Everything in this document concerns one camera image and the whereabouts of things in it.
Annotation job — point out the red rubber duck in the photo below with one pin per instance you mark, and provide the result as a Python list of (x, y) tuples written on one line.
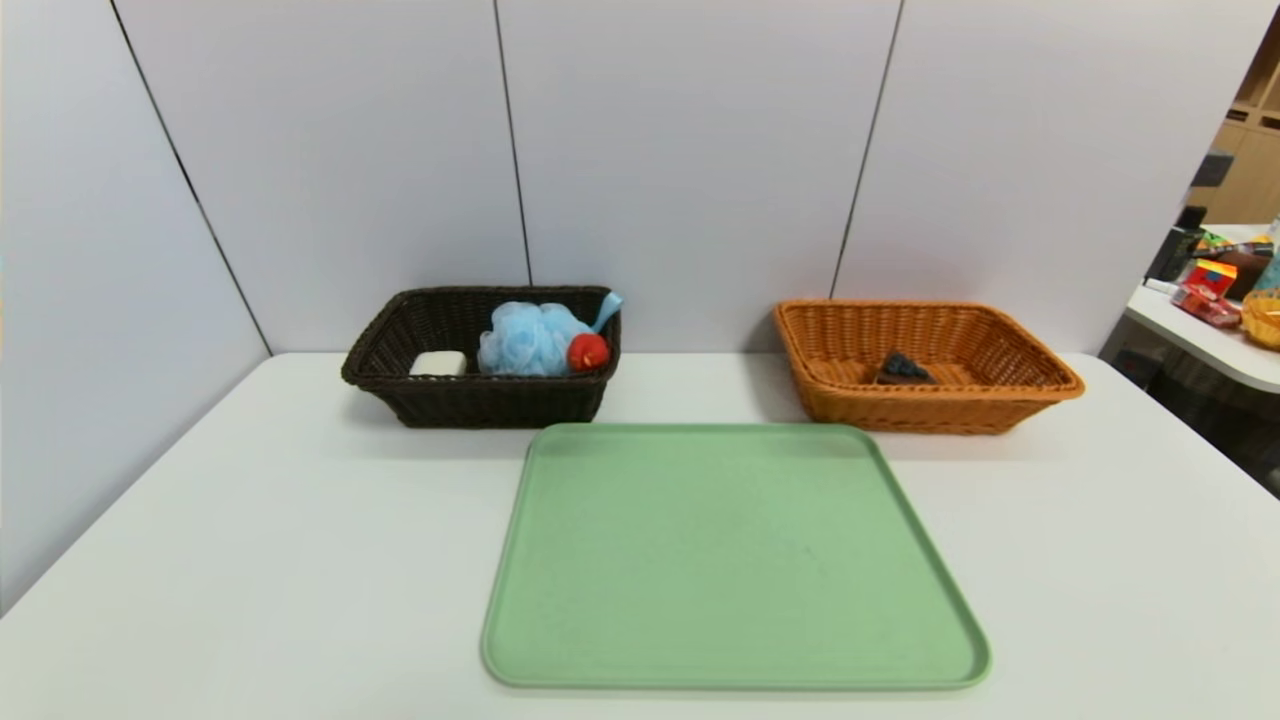
[(588, 353)]

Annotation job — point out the light blue mesh loofah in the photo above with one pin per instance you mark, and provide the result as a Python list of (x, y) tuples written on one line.
[(530, 340)]

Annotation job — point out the white soap bar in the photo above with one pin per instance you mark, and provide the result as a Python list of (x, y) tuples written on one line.
[(438, 363)]

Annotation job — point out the chocolate blueberry cake slice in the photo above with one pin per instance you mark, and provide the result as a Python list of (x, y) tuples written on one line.
[(903, 370)]

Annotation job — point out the dark brown wicker basket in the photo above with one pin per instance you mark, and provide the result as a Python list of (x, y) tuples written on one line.
[(480, 405)]

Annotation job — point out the orange wicker basket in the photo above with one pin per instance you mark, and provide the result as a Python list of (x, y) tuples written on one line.
[(900, 412)]

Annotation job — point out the light green plastic tray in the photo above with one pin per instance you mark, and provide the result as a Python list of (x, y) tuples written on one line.
[(750, 580)]

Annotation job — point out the black upright device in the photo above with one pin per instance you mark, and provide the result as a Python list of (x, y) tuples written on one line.
[(1175, 250)]

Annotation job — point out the white side table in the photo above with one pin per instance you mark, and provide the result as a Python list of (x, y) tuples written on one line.
[(1200, 345)]

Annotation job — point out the red plastic packet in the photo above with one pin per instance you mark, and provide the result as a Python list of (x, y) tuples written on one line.
[(1208, 308)]

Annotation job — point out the red colourful small box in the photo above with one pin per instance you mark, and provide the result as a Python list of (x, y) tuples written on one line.
[(1212, 277)]

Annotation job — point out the dark brown box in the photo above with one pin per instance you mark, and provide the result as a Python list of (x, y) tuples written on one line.
[(1250, 270)]

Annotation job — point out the yellow woven bowl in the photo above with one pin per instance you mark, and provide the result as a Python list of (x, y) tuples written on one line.
[(1264, 320)]

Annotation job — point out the wooden shelf cabinet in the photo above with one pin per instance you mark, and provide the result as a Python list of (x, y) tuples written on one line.
[(1255, 170)]

